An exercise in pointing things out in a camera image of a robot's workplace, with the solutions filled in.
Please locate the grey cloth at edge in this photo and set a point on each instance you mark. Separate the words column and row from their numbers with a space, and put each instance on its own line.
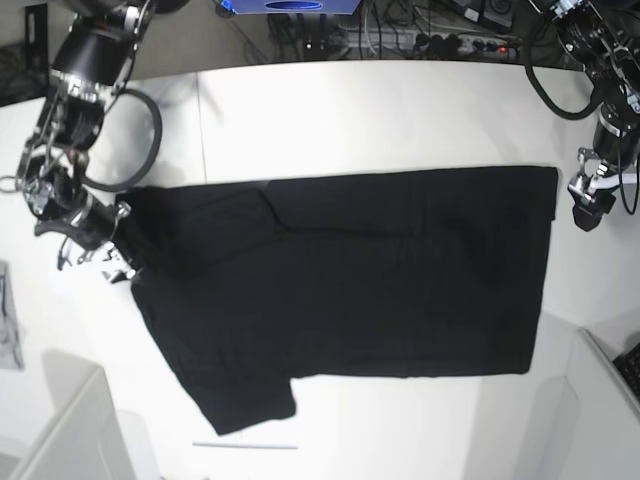
column 11, row 351

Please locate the blue box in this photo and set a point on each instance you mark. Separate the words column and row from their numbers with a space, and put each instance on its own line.
column 342, row 7

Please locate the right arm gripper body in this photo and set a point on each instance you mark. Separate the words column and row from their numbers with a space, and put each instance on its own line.
column 94, row 237

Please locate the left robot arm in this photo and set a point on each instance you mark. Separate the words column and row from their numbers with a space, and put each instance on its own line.
column 603, row 38

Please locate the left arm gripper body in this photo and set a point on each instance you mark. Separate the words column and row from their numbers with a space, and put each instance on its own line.
column 591, row 189

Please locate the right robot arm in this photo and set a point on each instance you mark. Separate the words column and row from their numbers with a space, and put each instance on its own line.
column 89, row 74

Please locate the white power strip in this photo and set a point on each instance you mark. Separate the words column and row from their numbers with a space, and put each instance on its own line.
column 410, row 41

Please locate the black keyboard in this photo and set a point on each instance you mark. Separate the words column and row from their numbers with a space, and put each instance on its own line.
column 628, row 365

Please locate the white table side panel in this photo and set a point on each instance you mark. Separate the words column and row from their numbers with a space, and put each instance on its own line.
column 84, row 437

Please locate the black T-shirt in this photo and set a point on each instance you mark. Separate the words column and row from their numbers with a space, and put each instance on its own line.
column 248, row 286

